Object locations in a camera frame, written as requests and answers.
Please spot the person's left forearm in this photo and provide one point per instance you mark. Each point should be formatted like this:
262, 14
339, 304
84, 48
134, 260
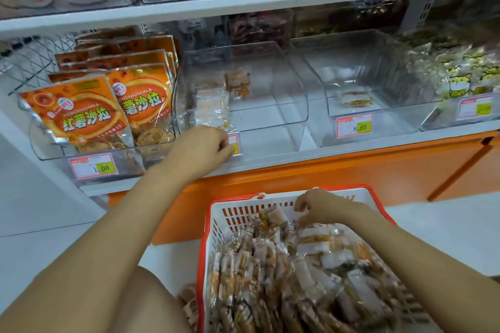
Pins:
86, 266

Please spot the row of clear snacks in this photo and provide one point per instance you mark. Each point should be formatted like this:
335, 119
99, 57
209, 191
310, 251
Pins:
212, 102

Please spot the person's right hand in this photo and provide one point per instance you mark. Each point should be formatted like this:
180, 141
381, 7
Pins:
324, 205

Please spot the orange shelf base panel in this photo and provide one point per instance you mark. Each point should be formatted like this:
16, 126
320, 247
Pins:
390, 169

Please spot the pile of small brown snacks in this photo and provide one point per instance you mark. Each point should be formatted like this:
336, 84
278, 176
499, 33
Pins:
297, 282

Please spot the small yellow wrapped snack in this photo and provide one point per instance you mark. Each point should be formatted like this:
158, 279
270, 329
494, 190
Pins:
355, 99

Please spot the person's left hand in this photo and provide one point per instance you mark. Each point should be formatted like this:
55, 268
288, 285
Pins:
199, 151

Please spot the person's right forearm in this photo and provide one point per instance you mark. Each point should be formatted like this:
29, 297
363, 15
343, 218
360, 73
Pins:
437, 274

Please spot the yellow hamster snack packets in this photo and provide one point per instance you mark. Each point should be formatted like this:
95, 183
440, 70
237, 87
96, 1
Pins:
465, 63

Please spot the stack of orange packets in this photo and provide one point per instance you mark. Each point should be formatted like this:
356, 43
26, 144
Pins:
74, 114

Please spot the white red-rimmed shopping basket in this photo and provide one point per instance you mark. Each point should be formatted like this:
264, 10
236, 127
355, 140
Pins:
226, 216

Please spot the white yellow price tag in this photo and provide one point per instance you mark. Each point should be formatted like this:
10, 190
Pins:
355, 126
93, 166
475, 107
234, 144

